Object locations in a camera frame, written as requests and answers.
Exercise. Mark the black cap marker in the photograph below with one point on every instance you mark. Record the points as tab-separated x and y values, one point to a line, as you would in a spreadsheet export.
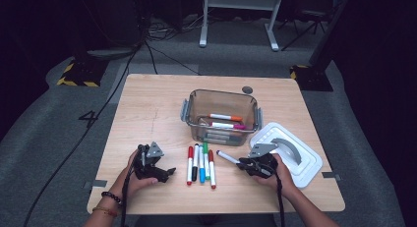
194	174

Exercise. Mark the black slanted post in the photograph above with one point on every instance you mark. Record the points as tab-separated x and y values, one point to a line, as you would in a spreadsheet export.
327	40

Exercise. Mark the purple cap marker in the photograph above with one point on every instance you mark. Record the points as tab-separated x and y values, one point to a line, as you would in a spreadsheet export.
227	158

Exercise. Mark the magenta cap marker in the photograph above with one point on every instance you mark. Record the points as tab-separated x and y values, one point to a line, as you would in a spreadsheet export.
226	125

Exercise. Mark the black yellow striped base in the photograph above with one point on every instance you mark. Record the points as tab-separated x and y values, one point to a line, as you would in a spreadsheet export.
85	73
311	79

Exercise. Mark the person's right hand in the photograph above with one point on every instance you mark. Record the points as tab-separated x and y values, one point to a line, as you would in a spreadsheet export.
282	179

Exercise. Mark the white metal stand frame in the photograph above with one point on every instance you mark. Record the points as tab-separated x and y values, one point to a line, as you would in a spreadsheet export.
241	1

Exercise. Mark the grey round table grommet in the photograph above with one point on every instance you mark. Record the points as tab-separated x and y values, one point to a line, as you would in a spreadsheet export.
247	89

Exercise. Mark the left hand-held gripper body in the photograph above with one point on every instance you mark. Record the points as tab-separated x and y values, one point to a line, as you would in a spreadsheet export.
148	163

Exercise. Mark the person's lap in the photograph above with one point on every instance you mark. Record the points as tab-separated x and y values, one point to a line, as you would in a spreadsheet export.
206	221

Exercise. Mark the orange cap marker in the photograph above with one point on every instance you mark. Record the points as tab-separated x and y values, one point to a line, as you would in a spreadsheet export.
223	116

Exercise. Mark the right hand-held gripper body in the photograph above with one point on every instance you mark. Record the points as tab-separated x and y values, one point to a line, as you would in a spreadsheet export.
264	166

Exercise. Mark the black tripod stand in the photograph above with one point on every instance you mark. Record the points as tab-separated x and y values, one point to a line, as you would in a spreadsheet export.
308	14

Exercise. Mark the black stand with grey base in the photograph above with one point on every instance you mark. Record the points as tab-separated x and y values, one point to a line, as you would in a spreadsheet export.
109	53

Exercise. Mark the clear plastic storage box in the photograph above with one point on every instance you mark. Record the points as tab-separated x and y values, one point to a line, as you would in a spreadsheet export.
196	104

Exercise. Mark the grey tape strip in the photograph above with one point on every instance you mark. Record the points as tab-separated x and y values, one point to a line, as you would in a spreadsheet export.
331	175
98	183

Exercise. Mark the person's left hand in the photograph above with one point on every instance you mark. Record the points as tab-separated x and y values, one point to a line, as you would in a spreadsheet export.
131	186

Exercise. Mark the light green cap marker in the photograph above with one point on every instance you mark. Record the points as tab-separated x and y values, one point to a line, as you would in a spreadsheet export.
205	148

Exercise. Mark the light blue cap marker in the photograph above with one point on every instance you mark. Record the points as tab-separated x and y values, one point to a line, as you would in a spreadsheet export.
202	176

